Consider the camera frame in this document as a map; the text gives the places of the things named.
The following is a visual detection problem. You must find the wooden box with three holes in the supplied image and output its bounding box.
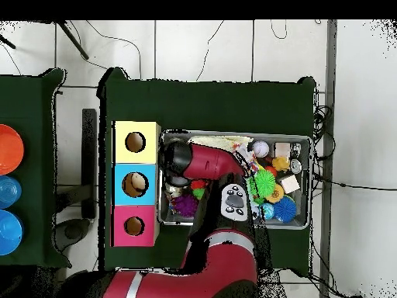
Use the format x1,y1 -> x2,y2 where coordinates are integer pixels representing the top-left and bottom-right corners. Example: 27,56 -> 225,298
110,120 -> 162,248

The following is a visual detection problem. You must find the cream cloth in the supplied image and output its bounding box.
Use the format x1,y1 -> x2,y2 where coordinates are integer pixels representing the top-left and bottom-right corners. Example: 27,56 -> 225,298
188,134 -> 254,153

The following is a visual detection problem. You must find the crushed drink can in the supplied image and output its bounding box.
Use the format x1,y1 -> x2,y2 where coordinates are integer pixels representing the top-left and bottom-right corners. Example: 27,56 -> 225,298
164,181 -> 184,199

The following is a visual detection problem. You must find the purple spiky ball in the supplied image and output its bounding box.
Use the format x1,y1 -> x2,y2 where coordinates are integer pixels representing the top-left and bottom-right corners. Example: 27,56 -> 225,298
171,193 -> 199,218

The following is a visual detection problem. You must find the white cloth with colourful dots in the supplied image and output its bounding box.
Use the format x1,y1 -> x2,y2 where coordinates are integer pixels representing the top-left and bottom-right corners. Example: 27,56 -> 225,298
233,144 -> 258,175

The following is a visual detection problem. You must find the dark green tablecloth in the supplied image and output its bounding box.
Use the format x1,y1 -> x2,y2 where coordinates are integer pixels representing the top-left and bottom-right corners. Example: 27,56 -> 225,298
97,66 -> 317,277
0,68 -> 72,269

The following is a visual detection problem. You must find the baseball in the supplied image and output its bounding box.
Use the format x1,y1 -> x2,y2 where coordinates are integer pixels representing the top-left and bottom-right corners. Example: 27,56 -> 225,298
251,140 -> 271,158

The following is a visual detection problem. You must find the green spiky ball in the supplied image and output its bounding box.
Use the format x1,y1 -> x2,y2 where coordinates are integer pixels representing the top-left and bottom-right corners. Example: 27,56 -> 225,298
247,168 -> 276,198

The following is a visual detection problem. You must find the orange plush toy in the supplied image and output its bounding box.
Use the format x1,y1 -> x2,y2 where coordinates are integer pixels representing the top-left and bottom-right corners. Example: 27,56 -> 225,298
271,155 -> 291,172

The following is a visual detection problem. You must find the wooden cube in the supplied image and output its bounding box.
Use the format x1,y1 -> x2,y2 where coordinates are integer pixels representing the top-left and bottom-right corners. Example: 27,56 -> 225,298
274,141 -> 292,158
275,173 -> 301,195

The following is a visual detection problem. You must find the blue spiky ball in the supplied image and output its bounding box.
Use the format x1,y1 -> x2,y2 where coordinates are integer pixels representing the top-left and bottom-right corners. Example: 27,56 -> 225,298
272,195 -> 298,224

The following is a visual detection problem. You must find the black tripod leg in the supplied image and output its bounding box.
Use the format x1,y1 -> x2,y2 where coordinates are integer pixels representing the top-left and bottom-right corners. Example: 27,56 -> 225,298
57,20 -> 90,61
0,33 -> 16,50

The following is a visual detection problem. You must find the orange bowl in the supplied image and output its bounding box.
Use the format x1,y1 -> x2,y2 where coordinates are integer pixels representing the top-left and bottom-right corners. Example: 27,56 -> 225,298
0,123 -> 25,175

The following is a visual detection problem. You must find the small blue bowl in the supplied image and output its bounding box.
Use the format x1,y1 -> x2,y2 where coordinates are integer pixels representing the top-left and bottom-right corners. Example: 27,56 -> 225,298
0,175 -> 22,210

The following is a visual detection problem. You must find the large blue bowl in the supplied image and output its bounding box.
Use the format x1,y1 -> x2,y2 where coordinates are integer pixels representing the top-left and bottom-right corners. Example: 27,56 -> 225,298
0,209 -> 24,256

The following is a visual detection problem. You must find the wire mesh bin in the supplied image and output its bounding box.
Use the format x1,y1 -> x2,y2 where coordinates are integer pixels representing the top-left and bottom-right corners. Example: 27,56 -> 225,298
157,129 -> 312,230

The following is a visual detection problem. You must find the black cable with connector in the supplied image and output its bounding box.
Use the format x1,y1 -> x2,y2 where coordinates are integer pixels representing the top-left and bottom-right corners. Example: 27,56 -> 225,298
312,173 -> 397,191

